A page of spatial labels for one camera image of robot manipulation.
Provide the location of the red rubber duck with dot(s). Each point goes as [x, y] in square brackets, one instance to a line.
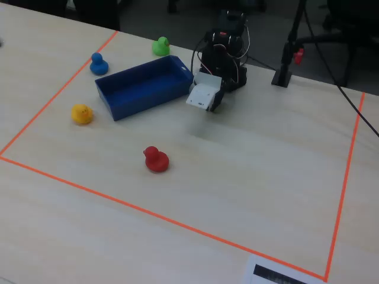
[157, 161]

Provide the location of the blue rubber duck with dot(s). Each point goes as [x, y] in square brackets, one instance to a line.
[99, 66]

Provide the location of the yellow rubber duck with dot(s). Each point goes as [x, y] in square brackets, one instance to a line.
[81, 115]

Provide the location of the black camera stand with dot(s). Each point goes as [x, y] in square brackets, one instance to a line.
[282, 78]

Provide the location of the green rubber duck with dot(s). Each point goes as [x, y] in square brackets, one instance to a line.
[160, 48]

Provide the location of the black office chair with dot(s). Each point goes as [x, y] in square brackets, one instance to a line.
[352, 44]

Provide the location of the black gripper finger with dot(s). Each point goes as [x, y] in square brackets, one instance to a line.
[213, 108]

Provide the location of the blue plastic box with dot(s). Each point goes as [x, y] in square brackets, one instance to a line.
[142, 88]

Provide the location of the orange tape strip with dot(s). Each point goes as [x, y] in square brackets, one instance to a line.
[189, 228]
[346, 177]
[59, 93]

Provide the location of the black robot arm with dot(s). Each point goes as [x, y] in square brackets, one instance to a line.
[228, 59]

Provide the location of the white paper with black stripe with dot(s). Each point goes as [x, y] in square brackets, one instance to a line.
[249, 272]

